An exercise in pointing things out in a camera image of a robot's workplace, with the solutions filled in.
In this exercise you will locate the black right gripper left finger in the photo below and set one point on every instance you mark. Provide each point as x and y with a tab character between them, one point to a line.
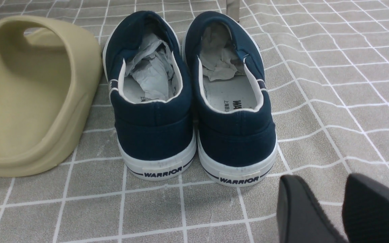
300	218

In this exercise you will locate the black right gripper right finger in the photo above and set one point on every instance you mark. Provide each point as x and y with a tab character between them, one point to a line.
365	211

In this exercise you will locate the stainless steel shoe rack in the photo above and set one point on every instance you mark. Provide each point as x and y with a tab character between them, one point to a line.
233	9

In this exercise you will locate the navy right slip-on shoe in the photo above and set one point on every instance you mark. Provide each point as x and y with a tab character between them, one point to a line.
237	142

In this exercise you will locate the navy slip-on shoe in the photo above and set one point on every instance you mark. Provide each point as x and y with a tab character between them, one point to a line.
151	94
237	142

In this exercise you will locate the navy left slip-on shoe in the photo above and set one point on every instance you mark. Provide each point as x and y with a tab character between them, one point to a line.
151	94

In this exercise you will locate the olive right slide sandal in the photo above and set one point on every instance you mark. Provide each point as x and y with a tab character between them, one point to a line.
49	72

